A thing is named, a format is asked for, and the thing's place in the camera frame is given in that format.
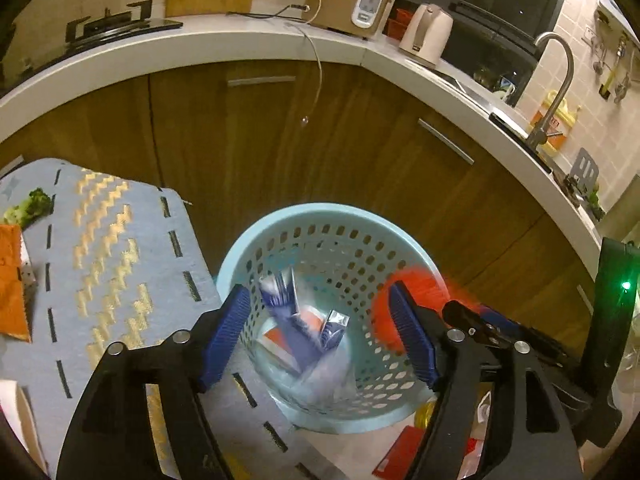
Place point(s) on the red snack packet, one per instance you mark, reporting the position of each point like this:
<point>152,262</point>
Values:
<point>417,280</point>

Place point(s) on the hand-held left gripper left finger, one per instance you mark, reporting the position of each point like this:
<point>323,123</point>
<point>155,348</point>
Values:
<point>227,332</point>

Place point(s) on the green bok choy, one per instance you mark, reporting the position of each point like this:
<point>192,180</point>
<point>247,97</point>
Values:
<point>30,207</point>

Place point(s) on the silver foil packet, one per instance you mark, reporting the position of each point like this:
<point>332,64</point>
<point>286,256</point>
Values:
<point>334,327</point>

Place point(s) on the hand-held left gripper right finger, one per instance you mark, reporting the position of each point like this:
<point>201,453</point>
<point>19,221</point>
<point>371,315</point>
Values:
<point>412,335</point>

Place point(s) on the blue and white packet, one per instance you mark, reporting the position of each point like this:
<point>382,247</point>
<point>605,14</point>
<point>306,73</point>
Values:
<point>295,330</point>

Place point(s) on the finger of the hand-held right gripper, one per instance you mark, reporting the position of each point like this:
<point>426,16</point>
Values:
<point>465,317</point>
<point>537,345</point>

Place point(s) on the steel kitchen sink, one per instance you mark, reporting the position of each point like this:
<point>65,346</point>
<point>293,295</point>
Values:
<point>520,142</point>

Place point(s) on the wooden kitchen cabinet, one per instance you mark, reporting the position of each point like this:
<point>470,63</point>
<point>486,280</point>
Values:
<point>240,160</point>

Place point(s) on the clear plastic wrapper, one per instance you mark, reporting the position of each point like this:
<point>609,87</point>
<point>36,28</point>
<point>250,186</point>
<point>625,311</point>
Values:
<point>480,435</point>

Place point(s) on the orange snack bag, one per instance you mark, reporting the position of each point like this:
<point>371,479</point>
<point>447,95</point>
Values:
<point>10,285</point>

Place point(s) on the yellow dish soap bottle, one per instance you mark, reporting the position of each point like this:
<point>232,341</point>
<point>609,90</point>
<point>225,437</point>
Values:
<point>565,120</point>

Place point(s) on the white electric kettle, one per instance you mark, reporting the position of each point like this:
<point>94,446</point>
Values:
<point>425,32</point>

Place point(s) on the grey slotted spatula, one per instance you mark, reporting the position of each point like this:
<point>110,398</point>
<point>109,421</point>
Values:
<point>584,170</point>

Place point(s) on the light blue perforated plastic basket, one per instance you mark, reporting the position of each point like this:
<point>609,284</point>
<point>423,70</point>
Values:
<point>325,230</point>

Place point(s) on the red container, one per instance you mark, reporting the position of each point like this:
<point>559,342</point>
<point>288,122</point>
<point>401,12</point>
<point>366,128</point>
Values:
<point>397,22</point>

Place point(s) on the beige rice cooker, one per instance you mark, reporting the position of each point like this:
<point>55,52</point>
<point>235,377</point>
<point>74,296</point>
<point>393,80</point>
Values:
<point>345,2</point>

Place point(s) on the hanging kitchen utensils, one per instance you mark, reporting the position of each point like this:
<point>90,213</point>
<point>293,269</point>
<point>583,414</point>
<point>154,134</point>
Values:
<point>612,60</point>

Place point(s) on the steel kitchen faucet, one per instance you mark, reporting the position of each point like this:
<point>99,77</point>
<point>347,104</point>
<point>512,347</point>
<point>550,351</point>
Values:
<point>560,75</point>

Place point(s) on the white container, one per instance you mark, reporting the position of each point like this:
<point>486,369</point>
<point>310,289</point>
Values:
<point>17,420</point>

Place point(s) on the yellow packet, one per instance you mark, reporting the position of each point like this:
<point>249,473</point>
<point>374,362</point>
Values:
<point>426,414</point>

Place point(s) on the black gas stove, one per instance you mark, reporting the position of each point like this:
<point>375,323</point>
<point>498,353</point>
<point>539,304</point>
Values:
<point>115,22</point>

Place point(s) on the flat red packet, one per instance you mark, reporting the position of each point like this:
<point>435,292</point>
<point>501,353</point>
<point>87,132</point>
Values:
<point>400,452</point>

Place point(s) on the red and white small box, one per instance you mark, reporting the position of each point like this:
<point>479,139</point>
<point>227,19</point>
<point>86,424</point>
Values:
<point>280,342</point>

